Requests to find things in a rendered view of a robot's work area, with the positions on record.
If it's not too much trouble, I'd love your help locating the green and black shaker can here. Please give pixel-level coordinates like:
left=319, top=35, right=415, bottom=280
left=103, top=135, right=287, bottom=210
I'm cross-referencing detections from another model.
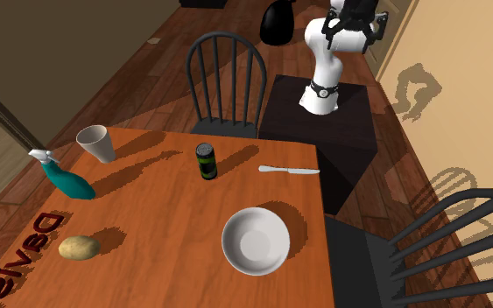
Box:
left=194, top=143, right=219, bottom=181

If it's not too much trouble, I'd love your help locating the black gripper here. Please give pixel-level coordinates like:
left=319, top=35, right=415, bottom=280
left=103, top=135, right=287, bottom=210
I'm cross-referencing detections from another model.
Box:
left=321, top=0, right=391, bottom=55

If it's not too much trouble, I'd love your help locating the white bowl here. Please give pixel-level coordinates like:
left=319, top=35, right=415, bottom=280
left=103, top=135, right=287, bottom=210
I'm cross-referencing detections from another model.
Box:
left=221, top=206, right=292, bottom=277

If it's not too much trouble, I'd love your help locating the orange wooden table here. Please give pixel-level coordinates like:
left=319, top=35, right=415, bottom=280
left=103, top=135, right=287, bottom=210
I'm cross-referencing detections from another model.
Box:
left=0, top=126, right=337, bottom=308

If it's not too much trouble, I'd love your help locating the dark robot stand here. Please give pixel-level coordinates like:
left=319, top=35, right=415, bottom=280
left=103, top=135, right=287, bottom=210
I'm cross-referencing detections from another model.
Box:
left=257, top=74, right=378, bottom=217

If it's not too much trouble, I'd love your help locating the white cup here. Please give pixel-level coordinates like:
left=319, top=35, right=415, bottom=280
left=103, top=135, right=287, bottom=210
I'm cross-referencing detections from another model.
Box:
left=75, top=124, right=117, bottom=165

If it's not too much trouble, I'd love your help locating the light wooden door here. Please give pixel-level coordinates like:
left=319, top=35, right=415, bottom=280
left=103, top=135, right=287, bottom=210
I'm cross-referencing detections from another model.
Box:
left=363, top=0, right=420, bottom=81

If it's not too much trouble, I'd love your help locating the white knife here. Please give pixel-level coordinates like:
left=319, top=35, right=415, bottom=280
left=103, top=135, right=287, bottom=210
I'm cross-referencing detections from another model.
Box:
left=257, top=164, right=321, bottom=177

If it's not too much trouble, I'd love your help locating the dark spindle-back chair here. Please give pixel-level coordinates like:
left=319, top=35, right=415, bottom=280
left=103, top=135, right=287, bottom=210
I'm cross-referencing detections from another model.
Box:
left=324, top=187, right=493, bottom=308
left=185, top=30, right=269, bottom=140

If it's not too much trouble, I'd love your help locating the black rounded vase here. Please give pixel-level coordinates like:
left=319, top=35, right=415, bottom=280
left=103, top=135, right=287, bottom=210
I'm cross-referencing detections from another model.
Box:
left=258, top=0, right=297, bottom=47

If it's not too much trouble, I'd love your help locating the teal spray bottle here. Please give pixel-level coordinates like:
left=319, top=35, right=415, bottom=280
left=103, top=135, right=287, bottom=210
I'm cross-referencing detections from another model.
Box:
left=28, top=148, right=97, bottom=201

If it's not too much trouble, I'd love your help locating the potato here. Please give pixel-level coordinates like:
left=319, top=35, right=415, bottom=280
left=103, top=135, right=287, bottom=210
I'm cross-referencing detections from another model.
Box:
left=57, top=234, right=102, bottom=262

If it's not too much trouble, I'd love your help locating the dark red letter sign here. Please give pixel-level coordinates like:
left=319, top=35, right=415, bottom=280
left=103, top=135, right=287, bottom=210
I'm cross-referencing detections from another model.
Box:
left=0, top=211, right=66, bottom=300

